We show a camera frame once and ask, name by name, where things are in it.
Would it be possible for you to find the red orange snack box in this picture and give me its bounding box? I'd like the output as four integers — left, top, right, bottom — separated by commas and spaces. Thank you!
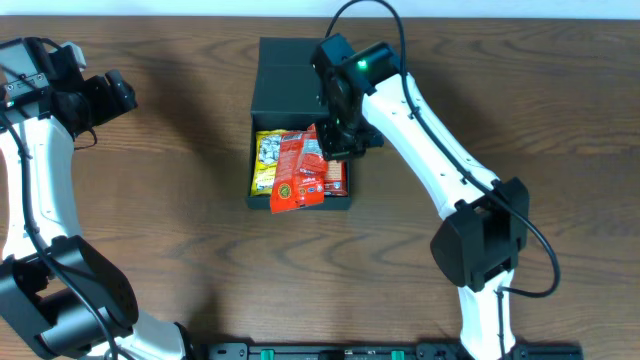
324, 160, 348, 197

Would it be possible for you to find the red snack pouch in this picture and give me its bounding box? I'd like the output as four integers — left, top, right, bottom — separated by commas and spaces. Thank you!
270, 125, 328, 213

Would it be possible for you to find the dark green gift box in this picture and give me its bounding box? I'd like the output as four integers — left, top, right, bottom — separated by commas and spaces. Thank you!
246, 38, 351, 211

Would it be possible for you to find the yellow Hacks candy bag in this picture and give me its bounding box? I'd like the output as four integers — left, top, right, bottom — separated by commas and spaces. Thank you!
251, 129, 286, 196

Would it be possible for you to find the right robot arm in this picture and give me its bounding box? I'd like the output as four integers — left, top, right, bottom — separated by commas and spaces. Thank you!
310, 34, 529, 359

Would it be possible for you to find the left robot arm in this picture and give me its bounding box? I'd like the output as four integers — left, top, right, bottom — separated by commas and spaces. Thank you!
1, 37, 194, 359

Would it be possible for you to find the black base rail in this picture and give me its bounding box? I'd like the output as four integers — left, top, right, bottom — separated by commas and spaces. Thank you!
199, 342, 584, 360

